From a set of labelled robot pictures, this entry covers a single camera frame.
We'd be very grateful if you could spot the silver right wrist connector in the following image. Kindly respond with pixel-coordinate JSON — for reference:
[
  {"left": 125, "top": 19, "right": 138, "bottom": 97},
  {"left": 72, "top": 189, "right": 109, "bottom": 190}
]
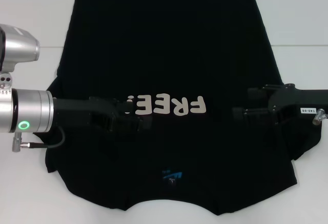
[{"left": 312, "top": 108, "right": 328, "bottom": 126}]

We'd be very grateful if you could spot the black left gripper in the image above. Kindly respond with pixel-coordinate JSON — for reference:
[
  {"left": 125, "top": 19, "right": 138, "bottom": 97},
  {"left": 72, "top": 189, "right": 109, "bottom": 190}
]
[{"left": 52, "top": 95, "right": 154, "bottom": 134}]

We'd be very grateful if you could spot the black t-shirt with FREE print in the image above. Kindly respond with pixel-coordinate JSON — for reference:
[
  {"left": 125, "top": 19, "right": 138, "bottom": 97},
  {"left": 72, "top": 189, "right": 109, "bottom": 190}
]
[{"left": 45, "top": 0, "right": 323, "bottom": 217}]

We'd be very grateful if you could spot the black cable with silver plug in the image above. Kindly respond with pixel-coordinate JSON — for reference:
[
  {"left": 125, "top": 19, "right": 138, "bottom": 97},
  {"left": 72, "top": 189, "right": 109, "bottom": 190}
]
[{"left": 11, "top": 126, "right": 65, "bottom": 153}]

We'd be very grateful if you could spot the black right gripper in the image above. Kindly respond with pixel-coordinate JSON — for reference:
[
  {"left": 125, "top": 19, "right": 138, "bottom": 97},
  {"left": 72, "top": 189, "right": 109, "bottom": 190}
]
[{"left": 232, "top": 83, "right": 328, "bottom": 134}]

